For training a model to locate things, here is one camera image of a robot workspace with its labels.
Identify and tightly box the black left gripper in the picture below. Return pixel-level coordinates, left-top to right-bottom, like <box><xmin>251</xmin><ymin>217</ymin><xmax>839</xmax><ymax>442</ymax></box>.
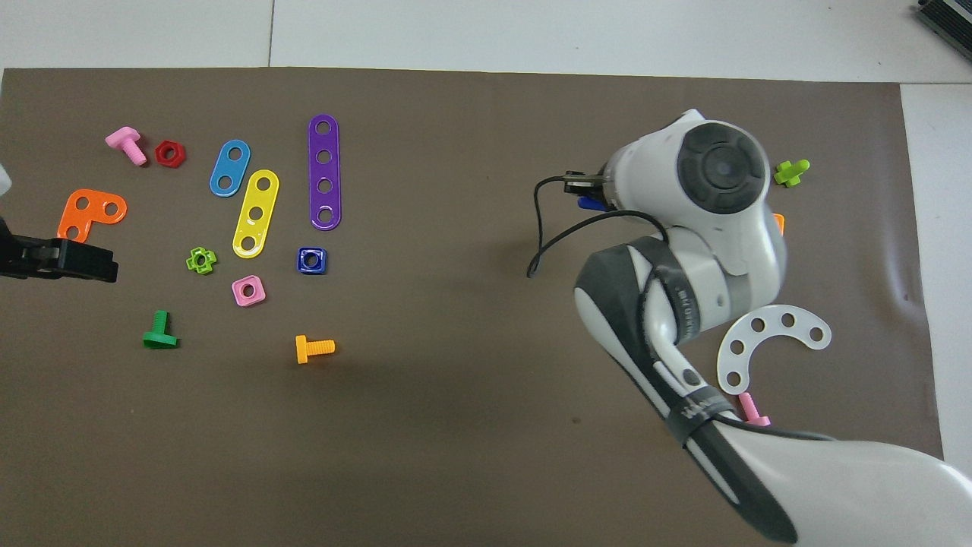
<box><xmin>0</xmin><ymin>216</ymin><xmax>120</xmax><ymax>284</ymax></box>

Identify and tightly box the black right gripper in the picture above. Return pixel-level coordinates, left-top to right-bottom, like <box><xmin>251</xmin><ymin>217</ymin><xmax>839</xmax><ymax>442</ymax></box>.
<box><xmin>565</xmin><ymin>173</ymin><xmax>609</xmax><ymax>201</ymax></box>

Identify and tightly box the orange three-hole corner plate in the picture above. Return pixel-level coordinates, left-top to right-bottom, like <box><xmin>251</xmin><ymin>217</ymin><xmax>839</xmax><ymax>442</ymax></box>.
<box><xmin>57</xmin><ymin>188</ymin><xmax>128</xmax><ymax>245</ymax></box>

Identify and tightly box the green plastic bolt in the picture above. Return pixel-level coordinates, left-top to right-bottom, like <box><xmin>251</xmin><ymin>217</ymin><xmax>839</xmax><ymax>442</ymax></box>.
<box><xmin>142</xmin><ymin>309</ymin><xmax>179</xmax><ymax>350</ymax></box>

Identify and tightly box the pink plastic bolt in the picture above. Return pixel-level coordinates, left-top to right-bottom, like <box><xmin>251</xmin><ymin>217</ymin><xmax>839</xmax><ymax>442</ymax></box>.
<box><xmin>740</xmin><ymin>392</ymin><xmax>772</xmax><ymax>428</ymax></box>
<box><xmin>105</xmin><ymin>126</ymin><xmax>148</xmax><ymax>167</ymax></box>

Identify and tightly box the blue two-hole plate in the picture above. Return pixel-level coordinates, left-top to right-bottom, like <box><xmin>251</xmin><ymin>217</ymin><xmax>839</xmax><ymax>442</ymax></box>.
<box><xmin>209</xmin><ymin>139</ymin><xmax>251</xmax><ymax>198</ymax></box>

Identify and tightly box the pink square nut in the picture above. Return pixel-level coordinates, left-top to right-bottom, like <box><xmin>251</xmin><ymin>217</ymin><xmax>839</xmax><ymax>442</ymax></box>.
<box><xmin>232</xmin><ymin>275</ymin><xmax>267</xmax><ymax>308</ymax></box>

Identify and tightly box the yellow three-hole plate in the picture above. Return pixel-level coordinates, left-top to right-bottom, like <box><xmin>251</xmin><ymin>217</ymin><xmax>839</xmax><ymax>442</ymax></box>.
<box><xmin>232</xmin><ymin>169</ymin><xmax>280</xmax><ymax>260</ymax></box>

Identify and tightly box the lime cross-head bolt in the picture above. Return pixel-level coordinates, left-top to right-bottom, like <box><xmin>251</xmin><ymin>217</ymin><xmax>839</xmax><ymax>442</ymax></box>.
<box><xmin>773</xmin><ymin>159</ymin><xmax>811</xmax><ymax>188</ymax></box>

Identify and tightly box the white curved five-hole plate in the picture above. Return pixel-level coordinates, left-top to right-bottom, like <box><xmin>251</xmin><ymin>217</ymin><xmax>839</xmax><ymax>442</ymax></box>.
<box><xmin>716</xmin><ymin>305</ymin><xmax>833</xmax><ymax>397</ymax></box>

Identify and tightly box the orange plastic bolt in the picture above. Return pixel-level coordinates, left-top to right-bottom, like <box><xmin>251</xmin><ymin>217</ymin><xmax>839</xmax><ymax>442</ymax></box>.
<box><xmin>295</xmin><ymin>335</ymin><xmax>336</xmax><ymax>365</ymax></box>

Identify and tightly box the purple four-hole plate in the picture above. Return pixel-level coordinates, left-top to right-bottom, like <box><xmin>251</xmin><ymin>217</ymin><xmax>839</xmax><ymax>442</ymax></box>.
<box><xmin>308</xmin><ymin>114</ymin><xmax>342</xmax><ymax>231</ymax></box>

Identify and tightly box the brown table mat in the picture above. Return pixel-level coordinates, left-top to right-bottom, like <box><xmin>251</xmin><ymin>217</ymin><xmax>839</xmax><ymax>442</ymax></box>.
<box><xmin>0</xmin><ymin>67</ymin><xmax>955</xmax><ymax>547</ymax></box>

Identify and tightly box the grey ribbed power box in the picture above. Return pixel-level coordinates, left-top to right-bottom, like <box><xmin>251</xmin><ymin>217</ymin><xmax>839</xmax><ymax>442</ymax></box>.
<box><xmin>915</xmin><ymin>0</ymin><xmax>972</xmax><ymax>43</ymax></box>

